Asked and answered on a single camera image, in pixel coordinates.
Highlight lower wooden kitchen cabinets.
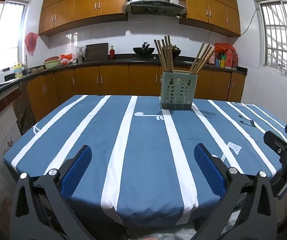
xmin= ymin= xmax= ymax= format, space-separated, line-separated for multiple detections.
xmin=0 ymin=57 xmax=248 ymax=131

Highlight wooden kitchen cabinets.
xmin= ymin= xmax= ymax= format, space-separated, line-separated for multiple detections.
xmin=0 ymin=57 xmax=248 ymax=131
xmin=38 ymin=0 xmax=240 ymax=37

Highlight upper wooden kitchen cabinets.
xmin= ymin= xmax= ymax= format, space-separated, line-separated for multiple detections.
xmin=38 ymin=0 xmax=240 ymax=37

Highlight red bags and boxes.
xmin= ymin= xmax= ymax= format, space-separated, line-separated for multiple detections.
xmin=207 ymin=43 xmax=238 ymax=70

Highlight blue white striped tablecloth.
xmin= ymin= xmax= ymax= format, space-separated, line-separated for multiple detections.
xmin=4 ymin=95 xmax=287 ymax=228

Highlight right barred window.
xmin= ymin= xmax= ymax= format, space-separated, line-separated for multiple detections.
xmin=258 ymin=0 xmax=287 ymax=76

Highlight chopstick bundle right in holder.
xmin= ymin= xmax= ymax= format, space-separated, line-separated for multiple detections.
xmin=188 ymin=43 xmax=214 ymax=75

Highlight chopstick bundle in holder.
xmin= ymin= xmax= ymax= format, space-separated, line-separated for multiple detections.
xmin=188 ymin=43 xmax=214 ymax=75
xmin=154 ymin=35 xmax=174 ymax=73

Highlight green perforated utensil holder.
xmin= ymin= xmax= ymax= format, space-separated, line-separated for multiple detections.
xmin=160 ymin=70 xmax=198 ymax=110

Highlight black lidded pot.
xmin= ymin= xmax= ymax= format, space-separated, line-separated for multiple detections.
xmin=172 ymin=45 xmax=181 ymax=60

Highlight yellow detergent bottle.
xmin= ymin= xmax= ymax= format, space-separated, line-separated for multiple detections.
xmin=13 ymin=63 xmax=23 ymax=79

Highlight chopstick bundle left in holder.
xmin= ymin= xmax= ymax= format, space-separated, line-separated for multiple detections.
xmin=154 ymin=35 xmax=174 ymax=73

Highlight green bowl with red lid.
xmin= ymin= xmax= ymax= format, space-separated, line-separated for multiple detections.
xmin=44 ymin=56 xmax=61 ymax=69

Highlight black wok on stove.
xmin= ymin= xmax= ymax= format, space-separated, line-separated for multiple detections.
xmin=133 ymin=42 xmax=155 ymax=59

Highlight dark cutting board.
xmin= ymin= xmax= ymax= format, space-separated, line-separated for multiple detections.
xmin=84 ymin=43 xmax=108 ymax=61

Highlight red sauce bottle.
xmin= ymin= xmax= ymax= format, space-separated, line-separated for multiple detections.
xmin=109 ymin=45 xmax=115 ymax=59

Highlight steel range hood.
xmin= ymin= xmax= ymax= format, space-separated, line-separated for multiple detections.
xmin=125 ymin=0 xmax=187 ymax=18

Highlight left window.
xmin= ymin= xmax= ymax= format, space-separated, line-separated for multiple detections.
xmin=0 ymin=0 xmax=26 ymax=72

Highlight red plastic bag on wall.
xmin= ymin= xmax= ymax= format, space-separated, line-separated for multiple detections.
xmin=25 ymin=32 xmax=38 ymax=56

